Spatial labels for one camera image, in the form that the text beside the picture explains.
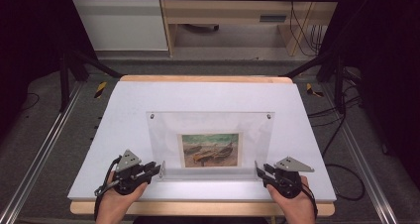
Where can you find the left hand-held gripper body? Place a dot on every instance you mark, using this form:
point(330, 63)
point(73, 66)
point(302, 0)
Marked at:
point(129, 176)

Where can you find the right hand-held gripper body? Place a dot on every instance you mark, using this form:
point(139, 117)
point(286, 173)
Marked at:
point(288, 181)

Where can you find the clear acrylic picture frame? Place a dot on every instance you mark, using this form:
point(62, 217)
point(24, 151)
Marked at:
point(211, 123)

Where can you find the person's right hand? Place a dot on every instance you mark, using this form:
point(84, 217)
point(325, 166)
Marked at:
point(295, 205)

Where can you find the person's left hand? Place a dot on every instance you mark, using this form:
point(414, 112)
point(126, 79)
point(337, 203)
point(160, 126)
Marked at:
point(115, 202)

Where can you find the painting print of boats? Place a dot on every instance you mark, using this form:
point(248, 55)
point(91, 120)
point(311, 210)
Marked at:
point(210, 150)

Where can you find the person's dark clothing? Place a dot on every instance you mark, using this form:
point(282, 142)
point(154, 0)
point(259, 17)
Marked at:
point(198, 221)

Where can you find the yellow black tape strip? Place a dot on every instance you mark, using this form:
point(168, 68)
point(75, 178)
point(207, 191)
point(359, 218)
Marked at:
point(310, 89)
point(100, 89)

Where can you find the black metal stand brace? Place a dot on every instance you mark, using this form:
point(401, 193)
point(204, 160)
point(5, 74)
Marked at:
point(79, 65)
point(330, 65)

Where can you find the white cabinet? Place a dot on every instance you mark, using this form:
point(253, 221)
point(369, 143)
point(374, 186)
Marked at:
point(122, 22)

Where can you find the grey desk label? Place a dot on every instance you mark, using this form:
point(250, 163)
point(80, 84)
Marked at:
point(272, 18)

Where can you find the light wooden desk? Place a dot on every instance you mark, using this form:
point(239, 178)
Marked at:
point(231, 11)

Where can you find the black curtain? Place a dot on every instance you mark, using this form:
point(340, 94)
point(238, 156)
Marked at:
point(29, 35)
point(386, 52)

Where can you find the aluminium floor rail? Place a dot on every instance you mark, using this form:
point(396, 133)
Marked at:
point(363, 158)
point(39, 151)

